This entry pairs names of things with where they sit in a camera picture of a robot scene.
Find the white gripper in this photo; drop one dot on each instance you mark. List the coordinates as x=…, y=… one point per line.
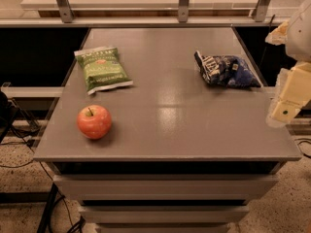
x=299, y=38

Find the blue chip bag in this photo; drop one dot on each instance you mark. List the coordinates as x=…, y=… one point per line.
x=225, y=70

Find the green jalapeno chip bag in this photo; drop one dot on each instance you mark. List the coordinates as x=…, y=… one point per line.
x=102, y=69

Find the red apple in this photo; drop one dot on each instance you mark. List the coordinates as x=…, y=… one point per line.
x=94, y=121

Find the black stand leg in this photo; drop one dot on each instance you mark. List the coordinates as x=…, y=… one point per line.
x=47, y=213

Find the metal bracket right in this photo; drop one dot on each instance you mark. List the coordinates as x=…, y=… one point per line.
x=260, y=11

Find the metal bracket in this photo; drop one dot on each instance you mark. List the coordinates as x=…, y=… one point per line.
x=183, y=10
x=260, y=11
x=65, y=11

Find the metal bracket middle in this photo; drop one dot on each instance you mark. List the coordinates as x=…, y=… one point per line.
x=183, y=10

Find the metal bracket left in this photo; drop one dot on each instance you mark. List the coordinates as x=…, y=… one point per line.
x=65, y=11

